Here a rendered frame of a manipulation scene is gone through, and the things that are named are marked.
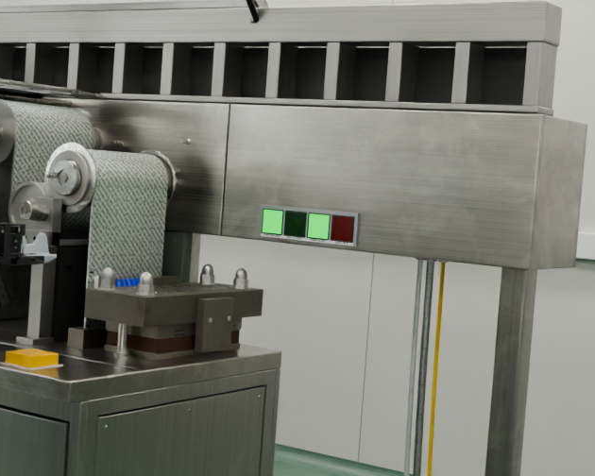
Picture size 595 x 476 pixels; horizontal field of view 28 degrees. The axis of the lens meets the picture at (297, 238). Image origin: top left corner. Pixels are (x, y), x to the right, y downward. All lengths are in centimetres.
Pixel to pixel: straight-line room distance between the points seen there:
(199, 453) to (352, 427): 285
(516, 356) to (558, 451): 238
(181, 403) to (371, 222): 54
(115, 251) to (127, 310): 22
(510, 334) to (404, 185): 38
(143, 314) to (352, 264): 293
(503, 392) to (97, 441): 85
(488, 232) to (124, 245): 78
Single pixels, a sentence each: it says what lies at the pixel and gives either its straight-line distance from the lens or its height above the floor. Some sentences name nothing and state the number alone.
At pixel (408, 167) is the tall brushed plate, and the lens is 242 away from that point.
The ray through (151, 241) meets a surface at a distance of 264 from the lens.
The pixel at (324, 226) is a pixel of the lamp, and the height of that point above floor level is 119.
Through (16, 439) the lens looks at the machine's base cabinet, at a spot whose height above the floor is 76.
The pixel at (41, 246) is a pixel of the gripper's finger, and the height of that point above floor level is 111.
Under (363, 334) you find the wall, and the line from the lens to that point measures 520.
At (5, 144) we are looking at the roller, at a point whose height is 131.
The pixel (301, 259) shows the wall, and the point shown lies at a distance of 535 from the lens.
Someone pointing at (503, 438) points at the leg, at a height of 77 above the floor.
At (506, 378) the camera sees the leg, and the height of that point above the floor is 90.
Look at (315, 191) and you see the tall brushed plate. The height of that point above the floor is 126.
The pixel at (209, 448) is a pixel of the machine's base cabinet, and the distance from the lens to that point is 249.
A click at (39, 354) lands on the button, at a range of 226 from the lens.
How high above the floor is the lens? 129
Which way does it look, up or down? 3 degrees down
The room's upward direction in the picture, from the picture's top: 4 degrees clockwise
